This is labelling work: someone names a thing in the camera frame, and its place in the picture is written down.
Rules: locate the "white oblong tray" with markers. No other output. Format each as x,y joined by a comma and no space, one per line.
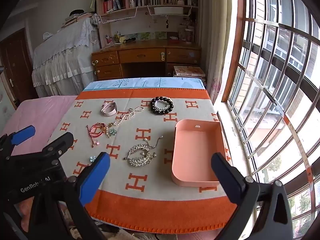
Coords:
167,10

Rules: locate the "pile of books on cover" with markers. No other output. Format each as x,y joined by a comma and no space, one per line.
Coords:
75,17

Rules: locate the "beige curtain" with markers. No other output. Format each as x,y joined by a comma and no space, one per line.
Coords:
217,42

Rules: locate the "pink bedsheet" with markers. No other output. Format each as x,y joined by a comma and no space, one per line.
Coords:
37,112

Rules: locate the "pale flower earring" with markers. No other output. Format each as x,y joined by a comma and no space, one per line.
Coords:
92,158
113,131

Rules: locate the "brown wooden door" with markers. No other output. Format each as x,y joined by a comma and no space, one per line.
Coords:
15,62

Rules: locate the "white tag on desk drawer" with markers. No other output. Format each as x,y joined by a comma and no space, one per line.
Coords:
162,56

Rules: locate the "pink rectangular box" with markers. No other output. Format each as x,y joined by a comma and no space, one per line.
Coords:
195,150

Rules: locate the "black flashlight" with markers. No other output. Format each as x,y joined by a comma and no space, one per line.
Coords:
130,40

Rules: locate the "orange grey patterned blanket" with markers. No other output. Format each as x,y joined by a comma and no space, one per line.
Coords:
155,135

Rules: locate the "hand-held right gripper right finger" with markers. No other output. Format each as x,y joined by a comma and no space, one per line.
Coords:
225,177

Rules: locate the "wooden desk with drawers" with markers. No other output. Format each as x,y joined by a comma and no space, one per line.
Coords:
140,55

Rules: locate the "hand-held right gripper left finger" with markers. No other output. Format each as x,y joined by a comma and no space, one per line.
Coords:
96,177

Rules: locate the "clear jar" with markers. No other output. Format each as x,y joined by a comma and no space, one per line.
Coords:
189,35

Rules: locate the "light blue printed sheet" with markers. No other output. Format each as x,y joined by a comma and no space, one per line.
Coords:
150,83

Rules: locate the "white lace furniture cover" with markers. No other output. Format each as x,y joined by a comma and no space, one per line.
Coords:
62,55

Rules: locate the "metal window grille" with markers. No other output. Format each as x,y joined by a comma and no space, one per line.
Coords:
265,23

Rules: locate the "silver leaf hair comb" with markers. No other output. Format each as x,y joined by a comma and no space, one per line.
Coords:
140,161

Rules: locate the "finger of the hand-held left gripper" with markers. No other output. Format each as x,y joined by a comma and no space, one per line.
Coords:
23,135
60,142

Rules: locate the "wooden bookshelf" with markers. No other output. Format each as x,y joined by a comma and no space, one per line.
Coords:
150,7

